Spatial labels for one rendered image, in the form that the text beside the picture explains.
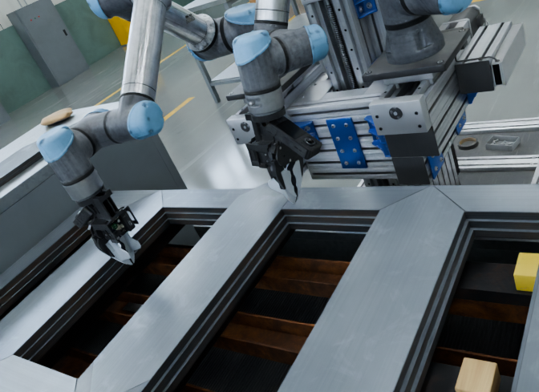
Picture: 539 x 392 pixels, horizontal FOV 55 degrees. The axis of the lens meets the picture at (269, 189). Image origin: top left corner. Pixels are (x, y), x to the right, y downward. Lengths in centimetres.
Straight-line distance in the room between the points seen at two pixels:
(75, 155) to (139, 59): 25
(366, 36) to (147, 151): 101
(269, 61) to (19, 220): 112
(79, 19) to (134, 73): 1071
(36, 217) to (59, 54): 928
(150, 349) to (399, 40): 93
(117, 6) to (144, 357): 83
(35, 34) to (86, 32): 134
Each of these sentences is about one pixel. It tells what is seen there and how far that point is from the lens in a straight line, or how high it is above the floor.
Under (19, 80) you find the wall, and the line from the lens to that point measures 1096.
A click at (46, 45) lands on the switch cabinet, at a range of 1097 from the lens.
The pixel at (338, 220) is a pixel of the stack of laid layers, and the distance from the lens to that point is 121.
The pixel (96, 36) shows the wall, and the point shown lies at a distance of 1199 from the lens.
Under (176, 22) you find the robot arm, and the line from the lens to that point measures 154.
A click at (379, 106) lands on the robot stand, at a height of 99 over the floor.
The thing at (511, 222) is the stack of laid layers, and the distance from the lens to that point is 107.
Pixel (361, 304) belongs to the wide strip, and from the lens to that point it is 95.
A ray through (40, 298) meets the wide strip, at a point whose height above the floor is 87.
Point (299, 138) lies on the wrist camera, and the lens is 102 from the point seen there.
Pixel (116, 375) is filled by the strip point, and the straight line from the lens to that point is 110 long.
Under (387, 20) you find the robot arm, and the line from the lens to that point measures 139.
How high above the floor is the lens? 151
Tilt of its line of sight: 28 degrees down
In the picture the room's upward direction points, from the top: 24 degrees counter-clockwise
